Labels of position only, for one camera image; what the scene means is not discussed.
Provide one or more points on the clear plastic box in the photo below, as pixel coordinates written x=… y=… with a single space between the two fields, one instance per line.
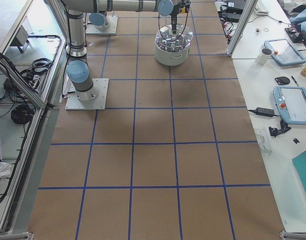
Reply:
x=263 y=140

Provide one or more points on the blue teach pendant near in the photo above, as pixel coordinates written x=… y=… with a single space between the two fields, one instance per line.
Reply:
x=291 y=104

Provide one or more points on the blue teach pendant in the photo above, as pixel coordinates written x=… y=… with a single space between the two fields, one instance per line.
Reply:
x=284 y=52
x=291 y=104

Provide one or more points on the glass pot lid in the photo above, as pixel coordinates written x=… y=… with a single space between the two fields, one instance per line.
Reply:
x=171 y=42

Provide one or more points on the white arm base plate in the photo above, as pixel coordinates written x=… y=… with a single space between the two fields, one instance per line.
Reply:
x=91 y=30
x=93 y=99

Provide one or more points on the black power brick on table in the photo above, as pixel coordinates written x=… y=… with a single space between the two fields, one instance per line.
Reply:
x=266 y=112

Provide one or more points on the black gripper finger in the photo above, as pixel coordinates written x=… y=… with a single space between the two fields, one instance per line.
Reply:
x=174 y=24

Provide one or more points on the white electric cooking pot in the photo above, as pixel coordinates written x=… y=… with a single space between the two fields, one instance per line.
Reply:
x=171 y=55

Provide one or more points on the black pen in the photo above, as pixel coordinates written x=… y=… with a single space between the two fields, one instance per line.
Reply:
x=295 y=81

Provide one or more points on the black round disc part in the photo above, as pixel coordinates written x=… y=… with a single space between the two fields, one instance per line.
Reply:
x=282 y=80

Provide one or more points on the black plastic bracket part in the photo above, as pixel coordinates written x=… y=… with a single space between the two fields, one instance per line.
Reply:
x=284 y=128

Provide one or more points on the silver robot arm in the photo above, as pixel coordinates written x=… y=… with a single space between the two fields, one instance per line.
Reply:
x=99 y=20
x=77 y=68

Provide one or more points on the white paper cup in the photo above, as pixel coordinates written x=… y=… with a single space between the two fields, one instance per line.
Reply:
x=263 y=56

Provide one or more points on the blue teach pendant far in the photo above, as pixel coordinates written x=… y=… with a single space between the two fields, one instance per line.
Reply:
x=284 y=52

